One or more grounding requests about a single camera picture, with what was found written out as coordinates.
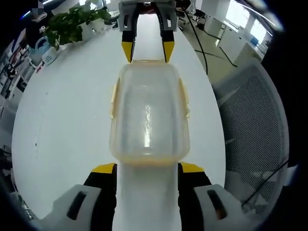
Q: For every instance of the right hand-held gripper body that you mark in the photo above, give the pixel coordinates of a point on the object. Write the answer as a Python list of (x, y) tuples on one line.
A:
[(130, 2)]

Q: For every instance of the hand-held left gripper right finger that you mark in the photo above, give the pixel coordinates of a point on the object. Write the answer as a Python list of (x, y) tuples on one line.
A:
[(192, 183)]

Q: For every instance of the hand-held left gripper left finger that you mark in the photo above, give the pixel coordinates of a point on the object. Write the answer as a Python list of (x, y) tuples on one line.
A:
[(101, 183)]

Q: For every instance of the clear plastic buckle container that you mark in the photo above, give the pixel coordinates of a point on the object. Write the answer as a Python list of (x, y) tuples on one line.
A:
[(149, 108)]

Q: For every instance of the white plant pot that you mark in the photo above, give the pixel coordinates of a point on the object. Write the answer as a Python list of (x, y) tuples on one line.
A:
[(98, 25)]

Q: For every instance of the green potted plant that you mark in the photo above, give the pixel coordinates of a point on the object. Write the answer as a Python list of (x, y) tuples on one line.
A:
[(69, 24)]

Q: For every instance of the white low cabinet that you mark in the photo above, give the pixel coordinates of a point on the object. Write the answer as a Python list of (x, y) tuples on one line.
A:
[(231, 33)]

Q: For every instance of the bright window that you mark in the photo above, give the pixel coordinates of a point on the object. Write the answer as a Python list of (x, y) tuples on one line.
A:
[(237, 14)]

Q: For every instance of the white plastic bottle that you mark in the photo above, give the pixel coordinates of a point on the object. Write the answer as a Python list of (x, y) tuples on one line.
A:
[(50, 57)]

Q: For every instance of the light blue watering can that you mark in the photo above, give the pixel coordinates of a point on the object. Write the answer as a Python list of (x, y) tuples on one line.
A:
[(44, 48)]

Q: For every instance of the grey mesh office chair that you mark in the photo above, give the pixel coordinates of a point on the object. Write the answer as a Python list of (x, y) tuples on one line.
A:
[(252, 108)]

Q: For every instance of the white storage shelf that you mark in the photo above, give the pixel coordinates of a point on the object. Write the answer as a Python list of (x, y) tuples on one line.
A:
[(14, 55)]

